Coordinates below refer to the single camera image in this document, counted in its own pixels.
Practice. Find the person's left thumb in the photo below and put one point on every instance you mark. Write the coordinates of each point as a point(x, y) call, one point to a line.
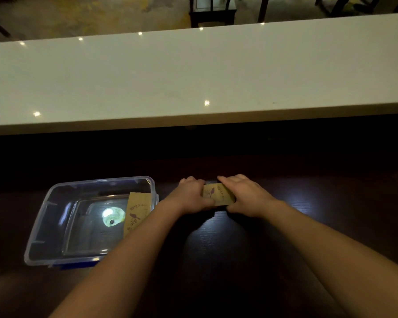
point(205, 203)

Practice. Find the clear plastic storage bin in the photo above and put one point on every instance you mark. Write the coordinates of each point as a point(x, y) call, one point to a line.
point(86, 221)

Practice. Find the person's right thumb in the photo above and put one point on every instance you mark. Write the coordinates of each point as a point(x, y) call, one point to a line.
point(231, 206)

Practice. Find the brown printed paper packet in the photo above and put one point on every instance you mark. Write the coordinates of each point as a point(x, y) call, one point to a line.
point(217, 194)
point(135, 213)

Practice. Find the person's right hand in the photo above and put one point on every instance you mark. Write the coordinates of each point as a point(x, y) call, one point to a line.
point(248, 198)

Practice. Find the person's left hand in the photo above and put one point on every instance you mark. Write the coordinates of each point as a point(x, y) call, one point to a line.
point(188, 197)

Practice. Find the person's left forearm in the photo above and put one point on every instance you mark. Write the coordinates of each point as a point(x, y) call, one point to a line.
point(126, 258)

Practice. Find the person's right forearm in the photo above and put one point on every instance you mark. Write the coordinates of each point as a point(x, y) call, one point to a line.
point(335, 258)

